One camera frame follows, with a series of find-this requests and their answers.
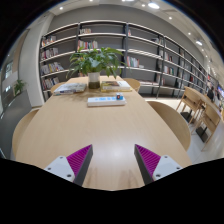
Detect small green potted plant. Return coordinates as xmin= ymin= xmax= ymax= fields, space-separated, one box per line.
xmin=13 ymin=79 xmax=28 ymax=96

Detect grey covered magazine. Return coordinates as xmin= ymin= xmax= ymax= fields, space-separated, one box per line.
xmin=53 ymin=82 xmax=88 ymax=96

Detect yellow book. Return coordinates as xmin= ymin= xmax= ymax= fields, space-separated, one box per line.
xmin=100 ymin=87 xmax=133 ymax=93

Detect person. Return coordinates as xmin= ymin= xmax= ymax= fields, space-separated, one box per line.
xmin=206 ymin=85 xmax=216 ymax=102

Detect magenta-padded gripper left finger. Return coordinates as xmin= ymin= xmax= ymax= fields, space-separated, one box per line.
xmin=44 ymin=144 xmax=94 ymax=187

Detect round ceiling lights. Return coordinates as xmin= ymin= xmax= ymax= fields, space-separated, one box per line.
xmin=58 ymin=0 xmax=204 ymax=47

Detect green plant in white pot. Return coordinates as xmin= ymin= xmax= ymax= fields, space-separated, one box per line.
xmin=65 ymin=46 xmax=127 ymax=90

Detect grey shelf unit with books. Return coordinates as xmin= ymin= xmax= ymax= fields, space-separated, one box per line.
xmin=39 ymin=19 xmax=214 ymax=101

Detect white book with painting cover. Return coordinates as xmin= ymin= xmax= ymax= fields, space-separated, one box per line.
xmin=100 ymin=80 xmax=132 ymax=91

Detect light wooden frame chair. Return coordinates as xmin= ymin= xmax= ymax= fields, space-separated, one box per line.
xmin=175 ymin=87 xmax=205 ymax=125
xmin=194 ymin=103 xmax=223 ymax=152

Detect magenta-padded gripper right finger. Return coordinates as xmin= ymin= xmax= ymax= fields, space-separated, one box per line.
xmin=134 ymin=143 xmax=183 ymax=186

